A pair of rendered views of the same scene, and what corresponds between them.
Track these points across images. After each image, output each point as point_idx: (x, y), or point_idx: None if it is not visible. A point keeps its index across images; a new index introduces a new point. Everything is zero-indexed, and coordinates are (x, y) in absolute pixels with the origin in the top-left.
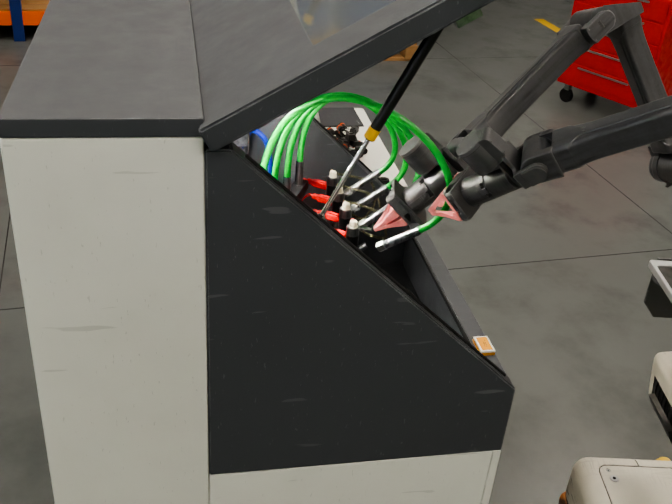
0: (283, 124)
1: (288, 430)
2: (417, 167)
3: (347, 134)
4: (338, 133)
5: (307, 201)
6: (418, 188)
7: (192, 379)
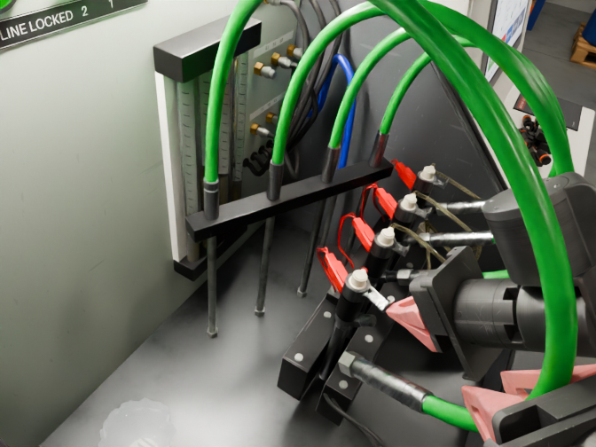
0: (231, 20)
1: None
2: (508, 261)
3: (538, 130)
4: (533, 126)
5: (396, 192)
6: (493, 303)
7: None
